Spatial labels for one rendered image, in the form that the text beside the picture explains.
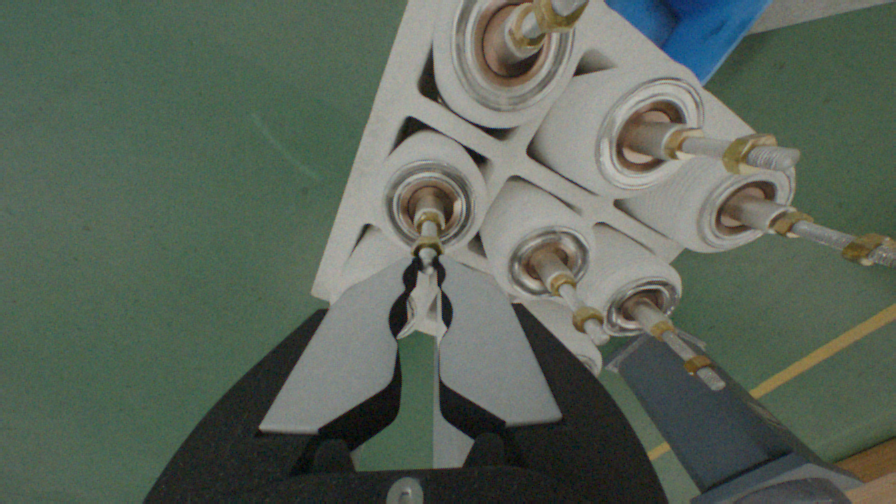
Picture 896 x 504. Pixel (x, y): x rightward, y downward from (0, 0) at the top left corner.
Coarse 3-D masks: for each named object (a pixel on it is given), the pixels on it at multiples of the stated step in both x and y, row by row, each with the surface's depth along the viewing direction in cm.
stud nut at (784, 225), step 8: (784, 216) 19; (792, 216) 18; (800, 216) 18; (808, 216) 18; (776, 224) 19; (784, 224) 18; (792, 224) 18; (776, 232) 19; (784, 232) 19; (792, 232) 19
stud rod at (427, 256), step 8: (424, 224) 17; (432, 224) 17; (424, 232) 16; (432, 232) 16; (424, 248) 14; (424, 256) 13; (432, 256) 13; (424, 264) 13; (432, 264) 13; (424, 272) 13; (432, 272) 13
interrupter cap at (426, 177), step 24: (408, 168) 19; (432, 168) 19; (456, 168) 19; (384, 192) 20; (408, 192) 20; (432, 192) 20; (456, 192) 20; (384, 216) 21; (408, 216) 21; (456, 216) 21; (408, 240) 22; (456, 240) 22
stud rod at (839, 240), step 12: (780, 216) 19; (792, 228) 18; (804, 228) 18; (816, 228) 17; (828, 228) 17; (816, 240) 17; (828, 240) 17; (840, 240) 16; (852, 240) 16; (876, 252) 15; (888, 252) 14; (888, 264) 14
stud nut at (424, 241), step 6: (420, 240) 14; (426, 240) 14; (432, 240) 14; (438, 240) 14; (414, 246) 14; (420, 246) 14; (426, 246) 14; (432, 246) 14; (438, 246) 14; (414, 252) 14; (438, 252) 14; (444, 252) 15
